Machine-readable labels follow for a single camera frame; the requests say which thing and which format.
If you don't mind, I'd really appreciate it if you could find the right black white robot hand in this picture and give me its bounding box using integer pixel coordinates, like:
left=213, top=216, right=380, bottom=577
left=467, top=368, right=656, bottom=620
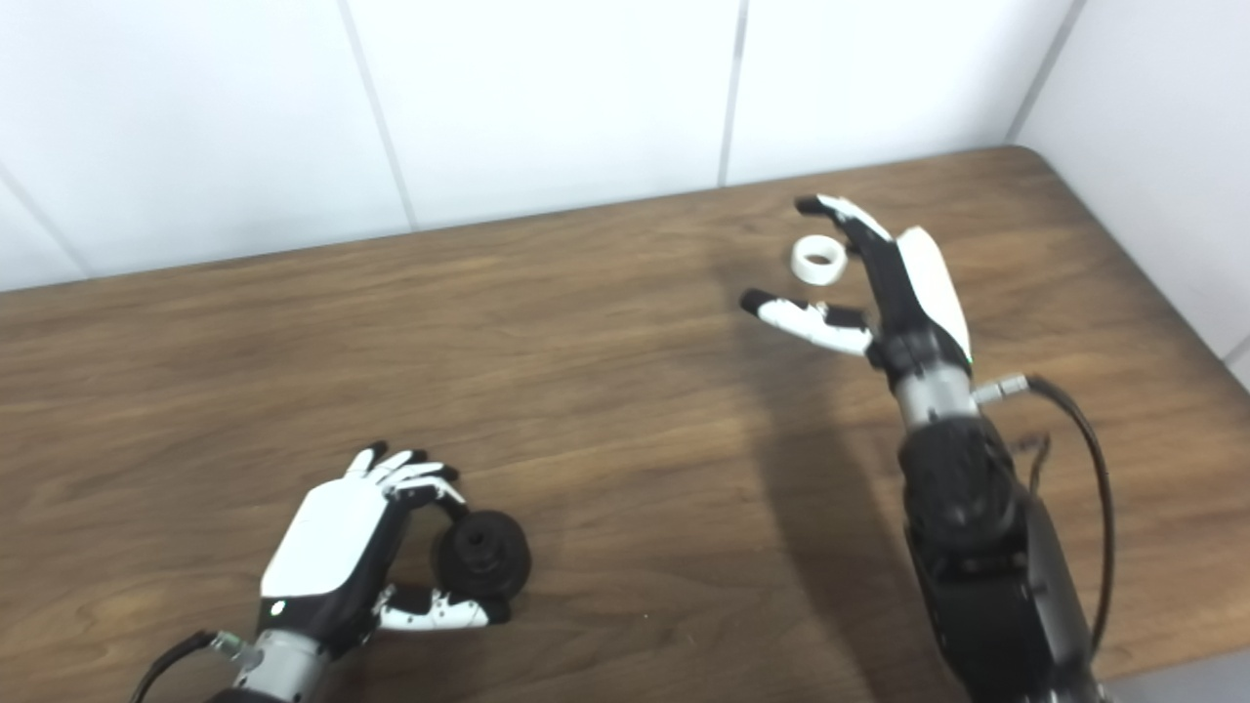
left=739, top=194, right=976, bottom=382

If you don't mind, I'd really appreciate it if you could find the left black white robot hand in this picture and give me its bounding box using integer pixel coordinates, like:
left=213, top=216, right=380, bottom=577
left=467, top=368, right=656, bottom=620
left=256, top=441, right=511, bottom=657

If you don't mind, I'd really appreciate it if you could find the white ring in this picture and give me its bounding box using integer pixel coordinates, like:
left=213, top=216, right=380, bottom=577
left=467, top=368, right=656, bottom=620
left=790, top=235, right=850, bottom=287

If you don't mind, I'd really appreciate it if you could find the round black part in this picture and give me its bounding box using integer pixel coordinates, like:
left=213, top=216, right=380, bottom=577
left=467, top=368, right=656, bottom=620
left=433, top=510, right=533, bottom=600

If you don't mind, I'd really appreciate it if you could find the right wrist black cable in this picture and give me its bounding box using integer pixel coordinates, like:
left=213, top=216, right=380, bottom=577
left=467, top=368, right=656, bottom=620
left=974, top=374, right=1116, bottom=655

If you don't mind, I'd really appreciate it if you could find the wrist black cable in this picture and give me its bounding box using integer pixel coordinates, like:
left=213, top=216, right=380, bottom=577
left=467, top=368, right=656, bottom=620
left=129, top=630, right=246, bottom=703
left=974, top=374, right=1116, bottom=655

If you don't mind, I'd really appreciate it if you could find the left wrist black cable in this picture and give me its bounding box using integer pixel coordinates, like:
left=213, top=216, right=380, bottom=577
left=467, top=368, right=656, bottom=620
left=129, top=630, right=246, bottom=703

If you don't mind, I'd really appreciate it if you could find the right arm thin black wire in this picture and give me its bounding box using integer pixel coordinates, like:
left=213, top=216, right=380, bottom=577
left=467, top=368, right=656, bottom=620
left=1014, top=434, right=1053, bottom=500

